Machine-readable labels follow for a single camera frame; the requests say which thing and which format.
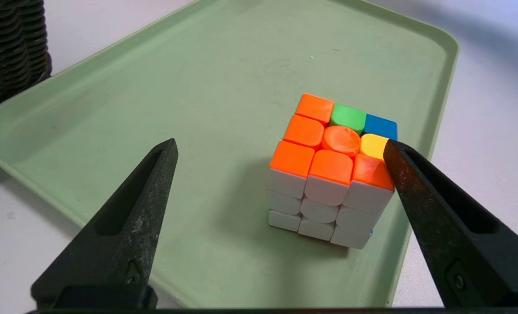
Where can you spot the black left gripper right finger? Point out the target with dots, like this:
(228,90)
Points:
(459,244)

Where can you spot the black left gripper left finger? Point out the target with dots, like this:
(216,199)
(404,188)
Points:
(119,231)

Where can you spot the colourful puzzle cube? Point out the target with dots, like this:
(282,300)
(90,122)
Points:
(328,183)

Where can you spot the dark brown wicker basket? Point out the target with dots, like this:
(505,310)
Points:
(10,48)

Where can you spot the light green plastic tray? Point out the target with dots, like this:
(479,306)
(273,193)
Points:
(197,87)

